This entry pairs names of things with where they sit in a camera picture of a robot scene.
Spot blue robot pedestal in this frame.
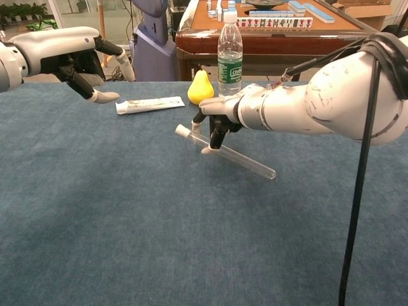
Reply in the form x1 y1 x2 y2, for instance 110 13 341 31
129 0 179 82

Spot brown mahjong table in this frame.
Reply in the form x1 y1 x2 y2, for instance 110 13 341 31
175 0 383 82

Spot upright mahjong tile row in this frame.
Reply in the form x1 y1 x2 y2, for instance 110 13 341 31
236 17 314 29

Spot wooden pole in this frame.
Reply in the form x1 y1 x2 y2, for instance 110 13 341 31
97 0 108 68

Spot white plastic sheet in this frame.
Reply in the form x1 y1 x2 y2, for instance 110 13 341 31
178 0 200 32

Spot cardboard box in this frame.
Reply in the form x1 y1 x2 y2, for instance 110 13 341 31
331 0 396 31

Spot blue table mat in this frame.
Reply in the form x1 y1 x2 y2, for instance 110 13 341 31
0 80 408 306

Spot black tripod stand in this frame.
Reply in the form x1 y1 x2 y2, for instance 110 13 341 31
395 12 408 36

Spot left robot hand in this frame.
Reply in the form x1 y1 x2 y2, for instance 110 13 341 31
9 26 136 105

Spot long diagonal blue tile row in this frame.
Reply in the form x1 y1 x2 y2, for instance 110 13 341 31
304 2 335 24

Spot white framed glass partition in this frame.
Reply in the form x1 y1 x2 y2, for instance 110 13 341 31
47 0 133 50

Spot yellow pear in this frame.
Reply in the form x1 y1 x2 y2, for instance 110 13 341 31
187 64 215 106

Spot clear water bottle green label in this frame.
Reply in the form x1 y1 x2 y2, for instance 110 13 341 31
217 11 244 99

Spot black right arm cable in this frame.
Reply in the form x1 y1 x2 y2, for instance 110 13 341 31
280 31 408 306

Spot blue mahjong tile stack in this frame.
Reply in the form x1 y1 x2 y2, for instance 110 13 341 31
288 0 307 17

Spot short blue mahjong tile row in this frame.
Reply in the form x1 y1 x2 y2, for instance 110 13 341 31
248 10 296 18

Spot green bag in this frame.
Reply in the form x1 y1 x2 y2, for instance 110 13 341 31
25 18 59 32

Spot white toothpaste tube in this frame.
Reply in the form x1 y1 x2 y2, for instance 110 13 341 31
115 96 186 116

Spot clear glass test tube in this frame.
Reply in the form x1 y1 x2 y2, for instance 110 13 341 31
183 126 277 182

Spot potted green plants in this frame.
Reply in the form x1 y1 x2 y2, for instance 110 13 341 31
0 2 48 23

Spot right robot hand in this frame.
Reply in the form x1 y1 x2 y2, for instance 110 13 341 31
191 92 245 156

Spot scattered standing mahjong tiles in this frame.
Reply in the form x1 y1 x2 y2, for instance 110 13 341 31
207 0 238 20

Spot tangle of floor cables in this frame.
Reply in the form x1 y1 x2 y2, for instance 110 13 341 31
106 50 136 82

